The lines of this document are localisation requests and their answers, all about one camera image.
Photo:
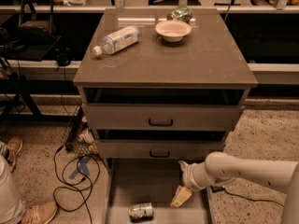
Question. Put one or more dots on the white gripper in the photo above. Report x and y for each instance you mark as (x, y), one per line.
(189, 176)

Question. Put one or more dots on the green white 7up can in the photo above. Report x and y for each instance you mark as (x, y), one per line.
(141, 211)

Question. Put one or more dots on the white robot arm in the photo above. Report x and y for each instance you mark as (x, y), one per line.
(220, 168)

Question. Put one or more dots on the middle drawer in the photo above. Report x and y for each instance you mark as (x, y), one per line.
(156, 149)

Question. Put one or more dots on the open bottom drawer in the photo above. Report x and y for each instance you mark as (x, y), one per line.
(154, 181)

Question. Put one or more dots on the top drawer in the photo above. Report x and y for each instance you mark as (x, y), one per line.
(163, 117)

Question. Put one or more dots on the grey drawer cabinet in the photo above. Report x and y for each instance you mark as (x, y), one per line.
(205, 68)

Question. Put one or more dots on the black power adapter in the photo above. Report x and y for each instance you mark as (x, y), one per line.
(217, 189)

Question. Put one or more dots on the blue tape cross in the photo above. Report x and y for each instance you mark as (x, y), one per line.
(82, 167)

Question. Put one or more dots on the tan shoe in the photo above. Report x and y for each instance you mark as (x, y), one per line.
(39, 214)
(14, 146)

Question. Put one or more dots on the white bowl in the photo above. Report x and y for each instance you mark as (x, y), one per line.
(173, 30)

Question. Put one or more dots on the clear plastic water bottle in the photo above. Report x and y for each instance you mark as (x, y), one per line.
(117, 41)

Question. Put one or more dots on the black headphones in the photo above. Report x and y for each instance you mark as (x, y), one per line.
(63, 58)

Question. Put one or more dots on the person leg light trousers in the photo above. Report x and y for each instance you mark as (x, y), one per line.
(11, 207)

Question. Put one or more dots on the black bag on shelf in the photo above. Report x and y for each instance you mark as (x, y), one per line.
(35, 31)

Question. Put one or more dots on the wire mesh basket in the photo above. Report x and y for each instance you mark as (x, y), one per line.
(71, 140)

